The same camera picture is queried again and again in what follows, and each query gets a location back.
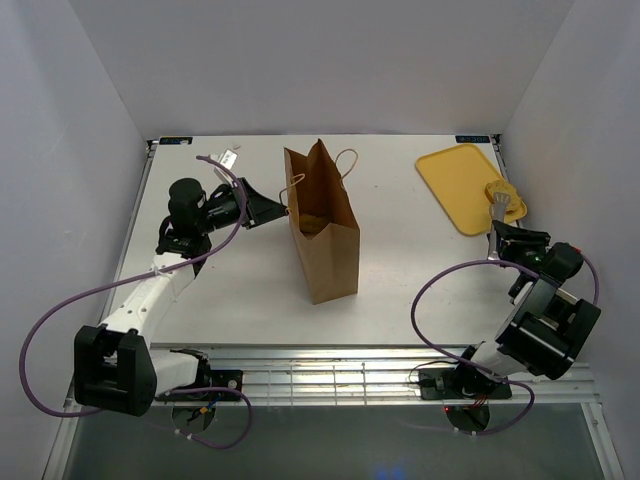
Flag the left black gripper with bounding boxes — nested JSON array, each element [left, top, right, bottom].
[[197, 178, 291, 235]]

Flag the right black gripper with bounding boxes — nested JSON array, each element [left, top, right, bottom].
[[487, 219, 552, 277]]

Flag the metal tongs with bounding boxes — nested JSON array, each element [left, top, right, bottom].
[[487, 192, 511, 260]]

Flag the herb bread slice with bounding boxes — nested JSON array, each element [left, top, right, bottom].
[[485, 180, 522, 214]]

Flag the twisted golden bread roll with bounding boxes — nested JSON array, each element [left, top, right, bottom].
[[299, 213, 331, 237]]

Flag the brown paper bag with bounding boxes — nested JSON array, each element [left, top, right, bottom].
[[281, 140, 361, 305]]

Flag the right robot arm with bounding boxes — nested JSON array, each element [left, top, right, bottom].
[[451, 220, 601, 397]]

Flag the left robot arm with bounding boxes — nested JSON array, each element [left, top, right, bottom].
[[73, 178, 287, 416]]

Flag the yellow tray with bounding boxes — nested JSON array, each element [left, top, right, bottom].
[[415, 144, 507, 236]]

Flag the right corner label sticker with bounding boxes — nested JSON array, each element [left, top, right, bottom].
[[455, 135, 491, 144]]

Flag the corner label sticker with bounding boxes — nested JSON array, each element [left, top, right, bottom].
[[158, 137, 193, 145], [455, 135, 491, 144]]

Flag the left corner label sticker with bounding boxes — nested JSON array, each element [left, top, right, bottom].
[[158, 137, 193, 145]]

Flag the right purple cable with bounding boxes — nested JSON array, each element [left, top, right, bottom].
[[399, 247, 601, 435]]

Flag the purple cable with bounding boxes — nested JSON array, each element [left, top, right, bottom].
[[399, 247, 601, 435], [19, 154, 255, 449]]

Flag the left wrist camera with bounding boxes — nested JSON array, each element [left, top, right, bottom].
[[219, 149, 238, 170]]

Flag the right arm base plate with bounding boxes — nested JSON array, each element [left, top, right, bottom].
[[417, 367, 512, 400]]

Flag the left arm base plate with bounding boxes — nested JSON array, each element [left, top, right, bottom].
[[200, 369, 244, 401]]

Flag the aluminium frame rail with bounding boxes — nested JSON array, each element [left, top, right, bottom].
[[64, 344, 601, 407]]

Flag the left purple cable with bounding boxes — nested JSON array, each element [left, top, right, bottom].
[[19, 154, 255, 449]]

